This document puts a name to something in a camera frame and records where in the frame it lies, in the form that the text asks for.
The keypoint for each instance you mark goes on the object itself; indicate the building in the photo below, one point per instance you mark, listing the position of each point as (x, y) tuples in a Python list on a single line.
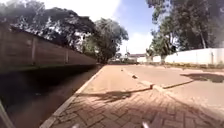
[(135, 56)]

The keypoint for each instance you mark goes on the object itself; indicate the raised kerb line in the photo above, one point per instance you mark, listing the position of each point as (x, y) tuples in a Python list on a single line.
[(146, 82)]

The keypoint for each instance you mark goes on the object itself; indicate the red brick path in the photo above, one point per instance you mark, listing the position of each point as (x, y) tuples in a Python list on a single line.
[(115, 106)]

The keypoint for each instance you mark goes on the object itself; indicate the pale kerb strip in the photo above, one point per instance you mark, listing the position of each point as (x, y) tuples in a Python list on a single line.
[(71, 100)]

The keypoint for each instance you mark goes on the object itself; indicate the reddish road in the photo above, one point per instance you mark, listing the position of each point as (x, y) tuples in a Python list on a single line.
[(166, 75)]

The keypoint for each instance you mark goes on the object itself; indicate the row of dark trees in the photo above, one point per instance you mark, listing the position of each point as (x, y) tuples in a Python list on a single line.
[(66, 30)]

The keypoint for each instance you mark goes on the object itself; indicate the robot's own part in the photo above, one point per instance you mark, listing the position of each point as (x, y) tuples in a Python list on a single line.
[(145, 125), (75, 126)]

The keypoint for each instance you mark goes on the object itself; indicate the dirt strip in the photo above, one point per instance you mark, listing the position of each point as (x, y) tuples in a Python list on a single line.
[(43, 96)]

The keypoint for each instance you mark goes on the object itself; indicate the tall trees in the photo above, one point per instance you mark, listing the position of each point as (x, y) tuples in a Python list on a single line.
[(186, 23)]

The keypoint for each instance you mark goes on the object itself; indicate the brown wall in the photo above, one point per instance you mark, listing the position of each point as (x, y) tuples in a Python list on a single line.
[(40, 51)]

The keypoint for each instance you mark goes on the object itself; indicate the white wall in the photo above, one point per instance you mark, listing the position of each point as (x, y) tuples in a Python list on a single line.
[(196, 56)]

